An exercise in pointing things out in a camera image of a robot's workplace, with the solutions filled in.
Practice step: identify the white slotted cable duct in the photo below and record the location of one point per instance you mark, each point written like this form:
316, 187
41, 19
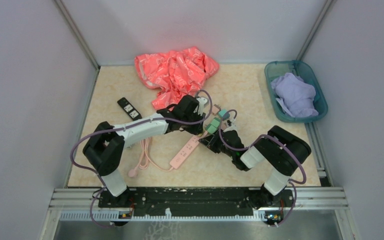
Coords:
116, 216

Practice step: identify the black power strip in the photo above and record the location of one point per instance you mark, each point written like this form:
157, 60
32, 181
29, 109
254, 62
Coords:
129, 109

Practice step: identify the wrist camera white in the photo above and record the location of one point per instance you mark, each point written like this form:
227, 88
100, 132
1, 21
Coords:
202, 103
230, 126

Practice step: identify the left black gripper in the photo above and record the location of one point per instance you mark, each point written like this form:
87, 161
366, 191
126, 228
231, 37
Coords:
197, 130

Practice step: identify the pink crumpled cloth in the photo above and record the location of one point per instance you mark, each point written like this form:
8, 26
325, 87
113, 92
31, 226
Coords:
175, 73

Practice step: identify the green plug adapter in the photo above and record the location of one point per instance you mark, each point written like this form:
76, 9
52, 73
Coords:
213, 126

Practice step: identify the pink power strip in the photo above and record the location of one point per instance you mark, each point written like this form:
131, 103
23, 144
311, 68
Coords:
185, 152

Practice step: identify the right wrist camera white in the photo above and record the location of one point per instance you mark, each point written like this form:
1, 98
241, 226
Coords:
230, 126

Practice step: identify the teal plug adapter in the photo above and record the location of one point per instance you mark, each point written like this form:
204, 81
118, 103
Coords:
223, 114

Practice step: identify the lavender cloth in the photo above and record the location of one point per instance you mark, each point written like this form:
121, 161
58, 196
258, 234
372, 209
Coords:
295, 97

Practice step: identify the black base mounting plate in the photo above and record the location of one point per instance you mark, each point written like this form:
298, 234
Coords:
199, 202

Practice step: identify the beige pink plug adapter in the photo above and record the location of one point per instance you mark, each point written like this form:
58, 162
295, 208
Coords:
223, 126

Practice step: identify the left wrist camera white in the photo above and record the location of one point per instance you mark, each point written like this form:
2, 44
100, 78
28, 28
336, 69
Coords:
202, 103

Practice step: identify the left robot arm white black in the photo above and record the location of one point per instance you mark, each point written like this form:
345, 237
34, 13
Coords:
104, 147

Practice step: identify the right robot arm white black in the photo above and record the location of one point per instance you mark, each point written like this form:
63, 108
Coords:
284, 151

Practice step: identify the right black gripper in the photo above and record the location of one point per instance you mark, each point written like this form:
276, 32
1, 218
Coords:
210, 141

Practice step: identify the teal plastic basket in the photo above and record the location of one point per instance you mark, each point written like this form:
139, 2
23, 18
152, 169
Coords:
275, 69

